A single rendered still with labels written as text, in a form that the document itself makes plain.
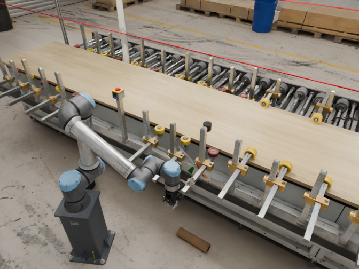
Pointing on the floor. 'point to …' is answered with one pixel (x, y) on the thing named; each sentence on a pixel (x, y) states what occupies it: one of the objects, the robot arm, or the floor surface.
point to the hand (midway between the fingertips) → (174, 205)
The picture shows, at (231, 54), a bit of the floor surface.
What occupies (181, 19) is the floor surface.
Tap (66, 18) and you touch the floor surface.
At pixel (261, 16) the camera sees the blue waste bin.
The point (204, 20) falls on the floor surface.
